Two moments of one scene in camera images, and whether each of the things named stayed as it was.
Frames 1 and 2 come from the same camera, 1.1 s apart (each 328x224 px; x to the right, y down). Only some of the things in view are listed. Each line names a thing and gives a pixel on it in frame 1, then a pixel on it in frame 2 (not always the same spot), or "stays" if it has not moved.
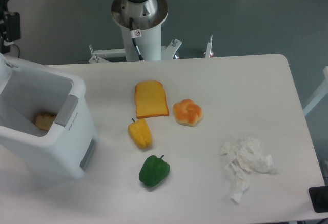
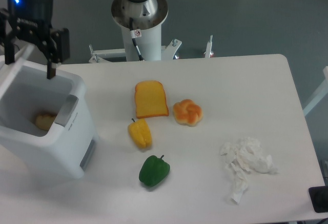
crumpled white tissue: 244,157 stays
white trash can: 26,92 stays
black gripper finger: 13,28 → 56,49
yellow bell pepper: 140,131 stays
